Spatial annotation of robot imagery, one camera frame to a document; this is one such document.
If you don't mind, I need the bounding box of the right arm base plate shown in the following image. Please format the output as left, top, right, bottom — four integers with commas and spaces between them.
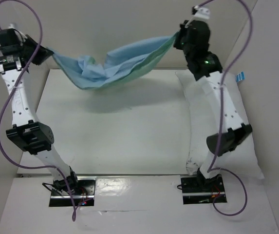
176, 175, 227, 205

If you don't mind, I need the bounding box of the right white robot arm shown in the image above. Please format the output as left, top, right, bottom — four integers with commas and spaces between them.
173, 20, 252, 191

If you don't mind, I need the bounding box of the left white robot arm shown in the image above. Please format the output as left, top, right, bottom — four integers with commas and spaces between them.
0, 28, 80, 195

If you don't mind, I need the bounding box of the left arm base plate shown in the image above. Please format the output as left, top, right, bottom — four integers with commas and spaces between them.
45, 176, 96, 207

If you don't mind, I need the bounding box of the white pillow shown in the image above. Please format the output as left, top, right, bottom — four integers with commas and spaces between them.
175, 70, 264, 179

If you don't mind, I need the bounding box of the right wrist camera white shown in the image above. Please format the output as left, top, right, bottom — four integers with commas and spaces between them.
192, 6, 210, 20

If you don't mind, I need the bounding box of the blue green pillowcase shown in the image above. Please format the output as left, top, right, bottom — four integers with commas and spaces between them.
53, 34, 177, 90

